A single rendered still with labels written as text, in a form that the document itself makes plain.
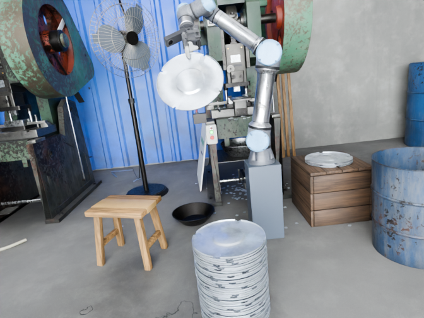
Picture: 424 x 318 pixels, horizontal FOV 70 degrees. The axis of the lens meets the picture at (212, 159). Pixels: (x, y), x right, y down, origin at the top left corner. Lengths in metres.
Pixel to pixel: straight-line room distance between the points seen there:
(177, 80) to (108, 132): 2.51
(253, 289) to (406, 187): 0.81
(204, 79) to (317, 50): 2.64
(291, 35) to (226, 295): 1.63
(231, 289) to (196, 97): 0.76
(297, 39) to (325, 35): 1.71
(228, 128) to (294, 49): 0.70
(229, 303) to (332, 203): 1.01
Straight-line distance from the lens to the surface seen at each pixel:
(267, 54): 1.49
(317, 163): 1.96
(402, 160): 1.93
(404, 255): 1.73
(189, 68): 1.37
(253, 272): 1.18
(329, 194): 1.94
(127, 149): 3.76
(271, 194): 1.74
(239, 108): 2.29
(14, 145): 2.67
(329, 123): 3.95
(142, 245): 1.67
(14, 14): 2.40
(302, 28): 2.18
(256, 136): 1.52
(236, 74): 2.35
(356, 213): 2.06
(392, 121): 4.31
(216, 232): 1.26
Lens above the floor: 0.94
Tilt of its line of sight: 15 degrees down
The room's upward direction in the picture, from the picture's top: 6 degrees counter-clockwise
